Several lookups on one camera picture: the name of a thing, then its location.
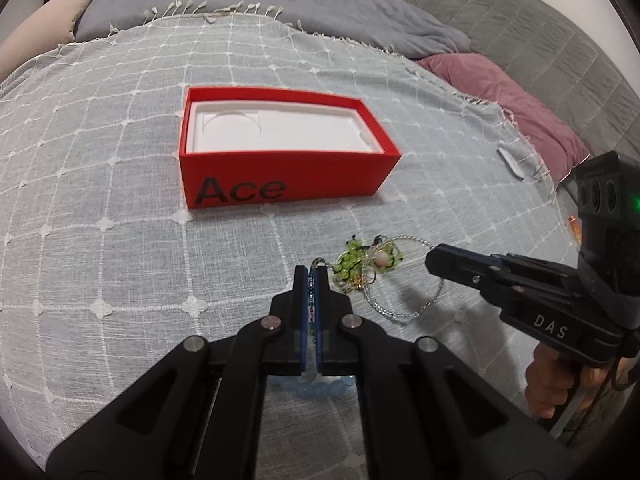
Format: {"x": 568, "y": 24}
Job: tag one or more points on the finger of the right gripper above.
{"x": 459, "y": 265}

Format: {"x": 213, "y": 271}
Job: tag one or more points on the red Ace box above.
{"x": 238, "y": 178}

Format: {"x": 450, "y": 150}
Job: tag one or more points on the grey checked bedspread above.
{"x": 103, "y": 270}

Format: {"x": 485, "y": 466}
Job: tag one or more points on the grey quilted pillow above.
{"x": 554, "y": 60}

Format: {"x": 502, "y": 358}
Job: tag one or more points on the small white label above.
{"x": 511, "y": 163}

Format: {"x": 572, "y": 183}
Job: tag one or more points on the white box insert tray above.
{"x": 268, "y": 126}

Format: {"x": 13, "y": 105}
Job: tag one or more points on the right hand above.
{"x": 549, "y": 380}

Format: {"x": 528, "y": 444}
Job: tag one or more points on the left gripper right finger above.
{"x": 333, "y": 348}

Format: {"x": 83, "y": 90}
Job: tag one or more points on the black camera box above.
{"x": 608, "y": 207}

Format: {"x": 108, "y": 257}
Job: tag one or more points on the blue-grey blanket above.
{"x": 385, "y": 24}

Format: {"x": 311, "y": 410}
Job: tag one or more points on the beige pillow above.
{"x": 51, "y": 25}

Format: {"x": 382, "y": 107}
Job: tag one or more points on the pink pillow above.
{"x": 559, "y": 147}

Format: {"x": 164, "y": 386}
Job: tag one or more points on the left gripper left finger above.
{"x": 287, "y": 349}

